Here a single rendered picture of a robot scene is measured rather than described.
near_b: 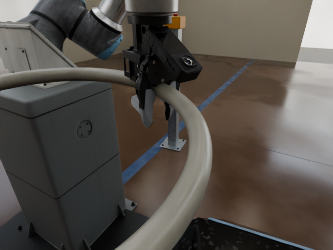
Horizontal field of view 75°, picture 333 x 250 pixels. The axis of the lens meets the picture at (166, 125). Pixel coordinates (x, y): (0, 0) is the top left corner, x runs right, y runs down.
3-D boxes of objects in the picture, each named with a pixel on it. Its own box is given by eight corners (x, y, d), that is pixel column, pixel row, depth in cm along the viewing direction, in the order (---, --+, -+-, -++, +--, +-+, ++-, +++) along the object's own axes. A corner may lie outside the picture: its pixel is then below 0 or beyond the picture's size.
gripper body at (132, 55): (152, 72, 49) (151, 12, 43) (179, 82, 44) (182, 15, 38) (123, 79, 45) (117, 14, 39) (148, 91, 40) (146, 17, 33)
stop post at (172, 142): (186, 141, 211) (193, 15, 161) (179, 152, 195) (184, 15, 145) (167, 137, 218) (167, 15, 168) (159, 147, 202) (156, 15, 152)
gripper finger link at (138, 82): (150, 105, 45) (157, 62, 42) (156, 108, 44) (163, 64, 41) (131, 107, 42) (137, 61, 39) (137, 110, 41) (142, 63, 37)
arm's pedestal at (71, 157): (14, 230, 124) (-55, 85, 85) (83, 179, 163) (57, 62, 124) (75, 277, 102) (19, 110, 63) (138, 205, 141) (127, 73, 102)
